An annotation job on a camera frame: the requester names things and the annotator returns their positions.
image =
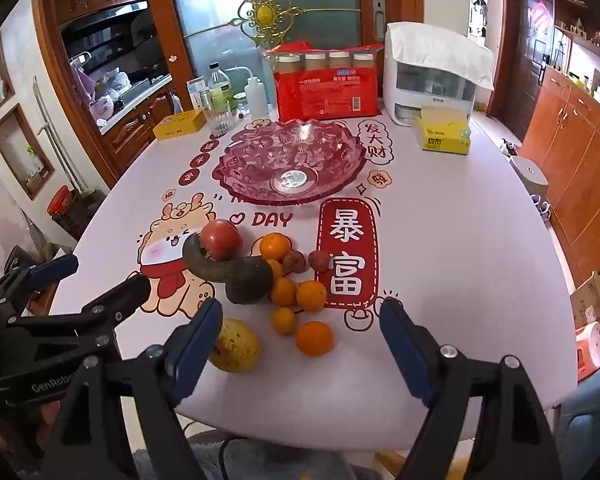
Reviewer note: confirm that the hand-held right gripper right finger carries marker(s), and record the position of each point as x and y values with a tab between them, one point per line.
405	345

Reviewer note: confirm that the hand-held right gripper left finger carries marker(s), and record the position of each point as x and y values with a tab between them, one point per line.
197	350

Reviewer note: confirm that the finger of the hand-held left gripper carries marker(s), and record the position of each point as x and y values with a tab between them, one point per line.
122	295
55	267

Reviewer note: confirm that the yellow pear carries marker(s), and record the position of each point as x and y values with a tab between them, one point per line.
240	347

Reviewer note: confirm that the overripe dark banana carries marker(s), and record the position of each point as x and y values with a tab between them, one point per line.
195	262

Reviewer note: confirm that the dark avocado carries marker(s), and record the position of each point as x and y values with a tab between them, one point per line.
250	282

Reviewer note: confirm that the orange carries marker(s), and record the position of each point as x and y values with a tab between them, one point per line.
311	296
275	247
314	339

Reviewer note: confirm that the red apple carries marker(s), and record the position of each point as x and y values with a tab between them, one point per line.
222	237

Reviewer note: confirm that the pink glass bowl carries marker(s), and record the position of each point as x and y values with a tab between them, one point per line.
260	160

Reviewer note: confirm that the red lid jar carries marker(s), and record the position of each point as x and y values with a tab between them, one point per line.
60	200

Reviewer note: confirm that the grey fluffy rug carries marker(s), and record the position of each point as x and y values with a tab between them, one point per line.
260	465

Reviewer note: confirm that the pink kitchen appliance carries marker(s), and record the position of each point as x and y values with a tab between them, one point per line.
100	107

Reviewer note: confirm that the flat yellow box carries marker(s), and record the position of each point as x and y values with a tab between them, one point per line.
177	125

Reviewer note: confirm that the white pink small appliance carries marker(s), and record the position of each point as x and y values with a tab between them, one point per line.
590	350

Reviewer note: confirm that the cardboard box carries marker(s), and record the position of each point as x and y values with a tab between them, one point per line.
587	300

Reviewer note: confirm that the clear drinking glass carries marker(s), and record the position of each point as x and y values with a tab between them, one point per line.
215	117

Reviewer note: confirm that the blue chair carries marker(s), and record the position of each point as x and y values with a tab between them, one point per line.
595	425

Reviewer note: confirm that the yellow tissue box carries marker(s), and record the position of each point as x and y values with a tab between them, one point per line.
442	137

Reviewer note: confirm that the white round stool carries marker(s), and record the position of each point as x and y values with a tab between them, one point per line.
530	172

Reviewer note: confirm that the small white carton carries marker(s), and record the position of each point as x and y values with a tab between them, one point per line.
196	92

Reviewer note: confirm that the small glass jar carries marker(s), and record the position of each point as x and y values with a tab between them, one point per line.
241	105

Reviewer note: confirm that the clear bottle green label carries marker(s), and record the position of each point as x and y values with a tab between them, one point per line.
220	80

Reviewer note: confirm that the white squeeze bottle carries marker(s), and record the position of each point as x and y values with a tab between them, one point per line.
256	97

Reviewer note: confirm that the black range hood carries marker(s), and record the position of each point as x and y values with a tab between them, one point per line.
105	22

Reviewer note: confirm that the wooden sideboard cabinet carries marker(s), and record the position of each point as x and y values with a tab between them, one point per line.
580	160

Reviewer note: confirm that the white countertop appliance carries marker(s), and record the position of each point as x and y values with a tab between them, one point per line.
405	90

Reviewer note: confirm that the red paper cup pack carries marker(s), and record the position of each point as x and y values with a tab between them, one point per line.
325	95

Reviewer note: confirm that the white cover cloth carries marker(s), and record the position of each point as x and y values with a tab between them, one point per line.
440	45

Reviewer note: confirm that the dark wooden door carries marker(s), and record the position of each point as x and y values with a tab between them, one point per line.
525	60

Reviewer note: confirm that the gold door ornament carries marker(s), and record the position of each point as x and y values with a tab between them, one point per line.
265	12

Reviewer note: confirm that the frosted glass door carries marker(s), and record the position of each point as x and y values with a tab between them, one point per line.
330	15

